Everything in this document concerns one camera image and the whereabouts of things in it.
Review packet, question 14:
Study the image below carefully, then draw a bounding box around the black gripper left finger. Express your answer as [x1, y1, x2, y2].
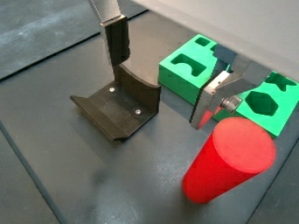
[88, 0, 129, 67]

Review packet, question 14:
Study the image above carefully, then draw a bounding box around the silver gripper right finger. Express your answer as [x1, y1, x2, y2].
[191, 55, 271, 130]

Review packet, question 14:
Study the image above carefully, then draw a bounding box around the red round cylinder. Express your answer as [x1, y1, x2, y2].
[181, 117, 276, 204]

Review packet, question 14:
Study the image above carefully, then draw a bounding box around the green shape sorter board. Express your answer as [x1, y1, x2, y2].
[157, 34, 299, 137]

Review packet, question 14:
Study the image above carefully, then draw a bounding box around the black curved cradle stand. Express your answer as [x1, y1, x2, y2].
[69, 65, 161, 141]

